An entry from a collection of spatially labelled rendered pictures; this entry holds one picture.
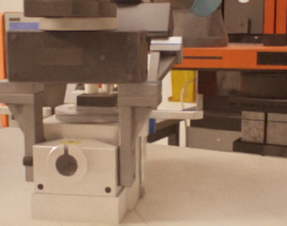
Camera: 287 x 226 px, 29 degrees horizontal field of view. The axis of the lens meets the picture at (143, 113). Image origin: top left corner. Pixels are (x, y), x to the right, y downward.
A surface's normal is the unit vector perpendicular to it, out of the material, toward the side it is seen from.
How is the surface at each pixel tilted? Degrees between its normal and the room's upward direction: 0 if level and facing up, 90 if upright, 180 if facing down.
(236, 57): 90
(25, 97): 90
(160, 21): 50
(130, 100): 90
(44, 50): 90
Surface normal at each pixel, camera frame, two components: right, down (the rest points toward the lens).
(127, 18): -0.12, -0.51
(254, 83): -0.66, 0.12
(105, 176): -0.16, 0.16
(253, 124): -0.44, 0.15
